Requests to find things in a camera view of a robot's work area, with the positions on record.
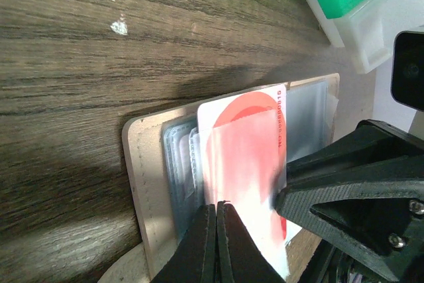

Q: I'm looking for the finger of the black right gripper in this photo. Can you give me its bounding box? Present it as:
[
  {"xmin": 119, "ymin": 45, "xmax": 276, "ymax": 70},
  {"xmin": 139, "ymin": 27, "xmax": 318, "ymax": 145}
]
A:
[{"xmin": 274, "ymin": 120, "xmax": 423, "ymax": 282}]

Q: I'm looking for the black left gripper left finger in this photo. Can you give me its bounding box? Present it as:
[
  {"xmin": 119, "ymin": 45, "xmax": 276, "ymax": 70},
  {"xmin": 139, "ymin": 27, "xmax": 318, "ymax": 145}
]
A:
[{"xmin": 152, "ymin": 204, "xmax": 217, "ymax": 282}]

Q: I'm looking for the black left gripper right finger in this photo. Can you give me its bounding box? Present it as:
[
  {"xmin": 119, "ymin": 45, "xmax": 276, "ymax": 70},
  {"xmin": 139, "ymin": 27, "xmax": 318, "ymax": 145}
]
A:
[{"xmin": 216, "ymin": 201, "xmax": 284, "ymax": 282}]

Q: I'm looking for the beige leather card holder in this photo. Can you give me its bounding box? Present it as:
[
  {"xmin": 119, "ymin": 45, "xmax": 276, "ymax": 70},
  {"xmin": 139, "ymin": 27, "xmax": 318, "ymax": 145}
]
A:
[{"xmin": 122, "ymin": 73, "xmax": 340, "ymax": 276}]

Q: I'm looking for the white red card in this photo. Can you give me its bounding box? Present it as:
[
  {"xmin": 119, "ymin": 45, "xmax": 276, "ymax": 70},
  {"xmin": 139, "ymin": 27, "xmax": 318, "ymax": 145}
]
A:
[{"xmin": 197, "ymin": 84, "xmax": 288, "ymax": 277}]

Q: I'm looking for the white plastic bin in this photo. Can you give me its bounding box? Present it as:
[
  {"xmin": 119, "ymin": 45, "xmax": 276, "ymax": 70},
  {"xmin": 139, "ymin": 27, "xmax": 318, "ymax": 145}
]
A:
[{"xmin": 306, "ymin": 0, "xmax": 423, "ymax": 74}]

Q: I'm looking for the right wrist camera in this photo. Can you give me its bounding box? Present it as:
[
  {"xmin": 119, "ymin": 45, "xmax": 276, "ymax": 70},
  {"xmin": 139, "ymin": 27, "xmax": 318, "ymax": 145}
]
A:
[{"xmin": 391, "ymin": 25, "xmax": 424, "ymax": 111}]

